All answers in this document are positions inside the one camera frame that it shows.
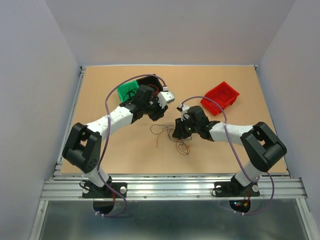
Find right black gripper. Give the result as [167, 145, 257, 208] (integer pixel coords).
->
[170, 115, 200, 140]

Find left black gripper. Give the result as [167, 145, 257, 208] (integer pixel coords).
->
[143, 95, 168, 122]

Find blue thin wire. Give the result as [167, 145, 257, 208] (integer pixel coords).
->
[149, 124, 191, 155]
[217, 91, 230, 103]

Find red plastic bin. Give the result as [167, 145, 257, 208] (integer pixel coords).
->
[200, 81, 240, 116]

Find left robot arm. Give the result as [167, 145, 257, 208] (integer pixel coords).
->
[62, 85, 175, 197]

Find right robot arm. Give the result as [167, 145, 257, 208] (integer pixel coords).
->
[172, 104, 288, 196]

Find green plastic bin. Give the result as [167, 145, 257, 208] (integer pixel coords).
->
[116, 80, 139, 102]

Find black plastic bin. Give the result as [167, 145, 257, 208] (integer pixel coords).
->
[136, 75, 163, 93]

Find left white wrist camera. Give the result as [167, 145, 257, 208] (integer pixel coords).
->
[157, 91, 175, 109]

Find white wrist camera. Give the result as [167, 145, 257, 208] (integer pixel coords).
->
[177, 103, 190, 121]
[157, 91, 175, 109]

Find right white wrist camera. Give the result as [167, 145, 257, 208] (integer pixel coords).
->
[177, 103, 190, 121]

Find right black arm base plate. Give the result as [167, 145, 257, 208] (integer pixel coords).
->
[211, 181, 261, 198]

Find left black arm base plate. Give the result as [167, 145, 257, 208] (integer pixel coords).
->
[79, 180, 128, 199]

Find aluminium rail frame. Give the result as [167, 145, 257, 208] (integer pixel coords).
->
[27, 65, 320, 240]

